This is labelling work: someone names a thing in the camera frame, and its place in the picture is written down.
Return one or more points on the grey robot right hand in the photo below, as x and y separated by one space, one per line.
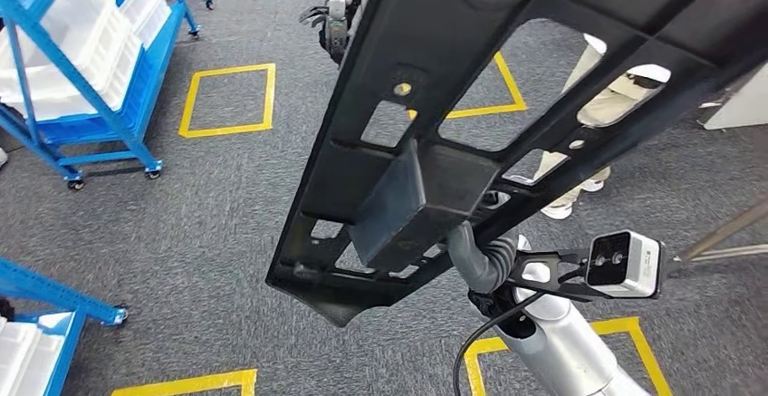
471 258

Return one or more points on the black plastic plate bracket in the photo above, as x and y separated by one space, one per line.
432 27

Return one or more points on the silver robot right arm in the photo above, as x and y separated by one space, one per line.
564 345

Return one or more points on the person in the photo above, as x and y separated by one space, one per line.
606 108

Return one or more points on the grey humanoid robot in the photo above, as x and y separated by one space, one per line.
337 15

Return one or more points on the white plastic bin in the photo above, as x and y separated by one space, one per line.
30 363
144 9
60 39

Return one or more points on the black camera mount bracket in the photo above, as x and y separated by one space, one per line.
576 292

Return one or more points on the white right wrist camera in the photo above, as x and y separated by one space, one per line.
630 264

